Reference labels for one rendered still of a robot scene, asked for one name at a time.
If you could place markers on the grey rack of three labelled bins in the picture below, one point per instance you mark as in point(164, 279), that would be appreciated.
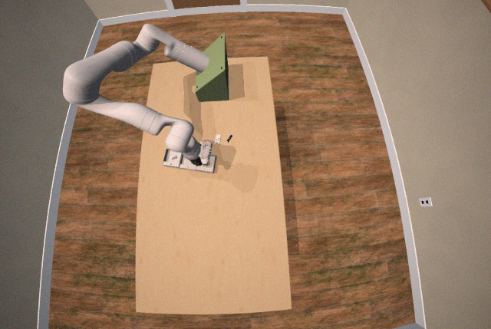
point(181, 159)

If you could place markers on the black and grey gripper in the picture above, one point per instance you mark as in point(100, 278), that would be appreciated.
point(203, 153)

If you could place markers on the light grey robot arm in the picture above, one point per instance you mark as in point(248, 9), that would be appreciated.
point(82, 81)

